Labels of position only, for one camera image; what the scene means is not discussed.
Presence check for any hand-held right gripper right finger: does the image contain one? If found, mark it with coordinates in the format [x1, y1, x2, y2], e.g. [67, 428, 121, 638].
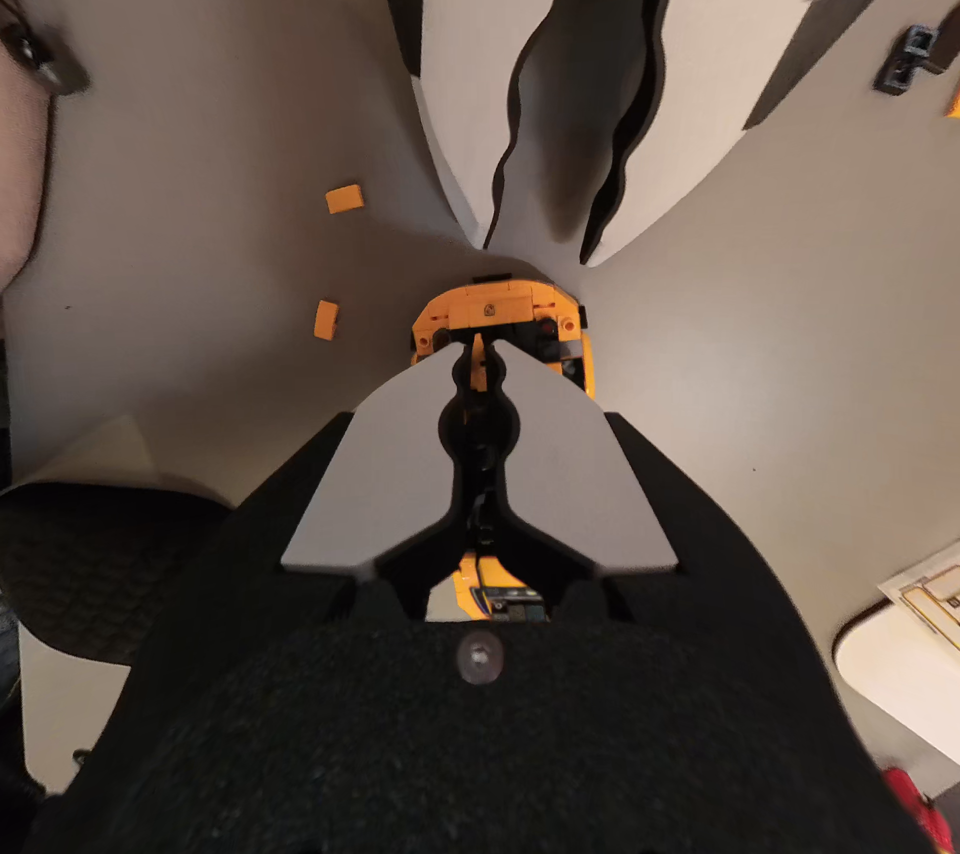
[483, 338, 681, 579]

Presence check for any orange lego car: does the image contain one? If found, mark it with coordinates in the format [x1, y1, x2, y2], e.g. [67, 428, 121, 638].
[410, 275, 599, 624]

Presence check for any white desk stand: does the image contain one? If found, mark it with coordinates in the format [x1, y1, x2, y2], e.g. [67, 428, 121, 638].
[832, 599, 960, 776]

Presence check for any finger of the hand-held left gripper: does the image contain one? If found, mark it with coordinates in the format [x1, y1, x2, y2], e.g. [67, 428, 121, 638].
[411, 0, 574, 252]
[579, 0, 948, 267]

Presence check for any white paper sheet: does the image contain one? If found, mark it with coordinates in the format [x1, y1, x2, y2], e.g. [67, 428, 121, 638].
[0, 414, 228, 504]

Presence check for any black lego frame piece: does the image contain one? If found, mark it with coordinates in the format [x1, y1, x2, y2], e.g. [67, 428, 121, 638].
[872, 24, 943, 96]

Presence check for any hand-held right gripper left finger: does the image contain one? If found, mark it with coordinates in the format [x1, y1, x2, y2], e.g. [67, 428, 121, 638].
[279, 338, 481, 581]

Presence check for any lego sticker sheet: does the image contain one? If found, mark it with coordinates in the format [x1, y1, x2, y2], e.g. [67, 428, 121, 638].
[877, 545, 960, 652]

